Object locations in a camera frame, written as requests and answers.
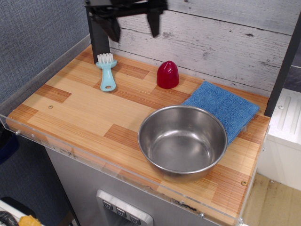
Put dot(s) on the red egg-shaped plastic object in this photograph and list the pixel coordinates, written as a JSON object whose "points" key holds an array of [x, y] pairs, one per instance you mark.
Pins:
{"points": [[167, 75]]}

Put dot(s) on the clear acrylic table guard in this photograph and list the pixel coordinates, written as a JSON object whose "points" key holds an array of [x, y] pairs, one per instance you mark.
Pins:
{"points": [[63, 109]]}

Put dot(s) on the grey metal cabinet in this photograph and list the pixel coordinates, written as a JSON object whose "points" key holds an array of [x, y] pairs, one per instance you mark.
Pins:
{"points": [[81, 183]]}

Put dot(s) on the light blue dish brush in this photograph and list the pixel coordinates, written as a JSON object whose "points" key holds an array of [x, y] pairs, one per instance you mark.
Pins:
{"points": [[106, 62]]}

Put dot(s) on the stainless steel bowl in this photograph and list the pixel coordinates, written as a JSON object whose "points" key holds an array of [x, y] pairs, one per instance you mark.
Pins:
{"points": [[182, 143]]}

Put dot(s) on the dark grey right post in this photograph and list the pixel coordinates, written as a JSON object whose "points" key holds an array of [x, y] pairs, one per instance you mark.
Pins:
{"points": [[284, 70]]}

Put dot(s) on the dark grey vertical post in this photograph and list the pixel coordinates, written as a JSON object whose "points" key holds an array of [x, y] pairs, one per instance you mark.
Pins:
{"points": [[99, 40]]}

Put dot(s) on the yellow and black object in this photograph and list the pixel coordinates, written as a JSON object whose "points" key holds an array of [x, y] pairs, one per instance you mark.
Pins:
{"points": [[7, 219]]}

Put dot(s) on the blue microfiber cloth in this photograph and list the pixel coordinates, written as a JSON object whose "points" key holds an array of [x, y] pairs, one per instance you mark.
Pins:
{"points": [[232, 111]]}

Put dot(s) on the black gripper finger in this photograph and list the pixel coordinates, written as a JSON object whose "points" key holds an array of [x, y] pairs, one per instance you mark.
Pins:
{"points": [[153, 18], [110, 26]]}

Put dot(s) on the white ribbed appliance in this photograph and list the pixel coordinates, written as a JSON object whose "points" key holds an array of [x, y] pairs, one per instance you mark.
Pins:
{"points": [[280, 159]]}

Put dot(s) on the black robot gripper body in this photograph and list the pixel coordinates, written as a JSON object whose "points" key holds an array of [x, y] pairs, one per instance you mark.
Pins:
{"points": [[121, 8]]}

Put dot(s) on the silver button panel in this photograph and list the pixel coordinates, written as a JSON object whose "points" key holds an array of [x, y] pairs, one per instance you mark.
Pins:
{"points": [[117, 212]]}

